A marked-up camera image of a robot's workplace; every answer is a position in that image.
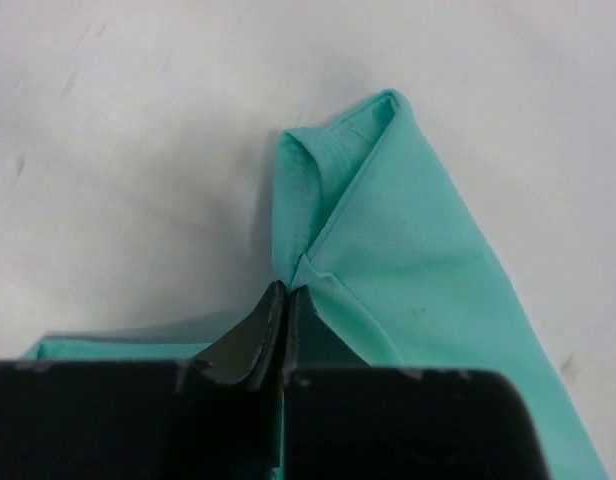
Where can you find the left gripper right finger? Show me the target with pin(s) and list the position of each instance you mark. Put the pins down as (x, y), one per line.
(310, 343)

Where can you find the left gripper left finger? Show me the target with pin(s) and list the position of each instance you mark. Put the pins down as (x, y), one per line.
(244, 355)

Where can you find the teal t-shirt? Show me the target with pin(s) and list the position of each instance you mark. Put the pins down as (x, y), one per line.
(365, 216)

